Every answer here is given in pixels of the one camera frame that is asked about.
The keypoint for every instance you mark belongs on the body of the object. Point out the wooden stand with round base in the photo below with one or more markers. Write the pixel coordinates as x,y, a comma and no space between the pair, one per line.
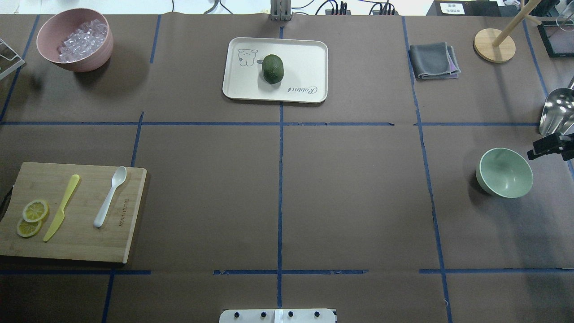
496,45

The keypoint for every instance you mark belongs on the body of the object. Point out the metal scoop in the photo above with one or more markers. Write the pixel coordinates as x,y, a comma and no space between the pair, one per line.
558,111

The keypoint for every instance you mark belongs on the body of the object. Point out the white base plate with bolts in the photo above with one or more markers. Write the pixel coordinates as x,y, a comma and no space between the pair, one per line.
298,315

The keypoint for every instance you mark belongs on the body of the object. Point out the pink bowl with ice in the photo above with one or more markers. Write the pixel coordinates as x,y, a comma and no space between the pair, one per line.
78,40

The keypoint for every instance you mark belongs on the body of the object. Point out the yellow plastic knife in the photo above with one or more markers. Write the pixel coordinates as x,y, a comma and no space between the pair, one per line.
60,212

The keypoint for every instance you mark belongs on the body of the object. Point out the wire cup rack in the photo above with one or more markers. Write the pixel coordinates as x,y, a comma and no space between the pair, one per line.
10,61

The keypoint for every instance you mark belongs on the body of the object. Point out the lemon slice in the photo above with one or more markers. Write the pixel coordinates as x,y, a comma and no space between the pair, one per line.
35,211
26,229

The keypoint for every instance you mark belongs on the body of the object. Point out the folded grey cloth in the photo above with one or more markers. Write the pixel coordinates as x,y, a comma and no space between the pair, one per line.
434,61

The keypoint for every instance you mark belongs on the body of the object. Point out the aluminium frame post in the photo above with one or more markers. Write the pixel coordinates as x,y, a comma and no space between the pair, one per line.
280,10

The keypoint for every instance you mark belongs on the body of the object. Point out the green avocado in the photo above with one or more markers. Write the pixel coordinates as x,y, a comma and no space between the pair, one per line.
273,69

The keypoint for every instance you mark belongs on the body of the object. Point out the cream rabbit tray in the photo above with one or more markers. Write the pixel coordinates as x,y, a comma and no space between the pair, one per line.
288,70

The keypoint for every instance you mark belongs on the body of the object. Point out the lemon slice front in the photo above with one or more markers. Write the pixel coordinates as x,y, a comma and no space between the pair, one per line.
26,229

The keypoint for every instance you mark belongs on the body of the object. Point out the mint green bowl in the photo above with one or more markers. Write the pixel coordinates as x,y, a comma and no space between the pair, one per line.
504,173

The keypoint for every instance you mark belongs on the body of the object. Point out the lemon slice back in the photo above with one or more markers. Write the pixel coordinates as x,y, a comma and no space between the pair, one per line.
35,211

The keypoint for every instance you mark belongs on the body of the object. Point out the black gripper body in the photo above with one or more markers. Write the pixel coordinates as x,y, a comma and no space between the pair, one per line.
550,146

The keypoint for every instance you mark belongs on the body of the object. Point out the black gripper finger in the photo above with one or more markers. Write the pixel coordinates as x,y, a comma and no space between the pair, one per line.
546,146

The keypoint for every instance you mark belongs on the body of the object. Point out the white plastic spoon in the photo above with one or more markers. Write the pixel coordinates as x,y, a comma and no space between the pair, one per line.
117,179

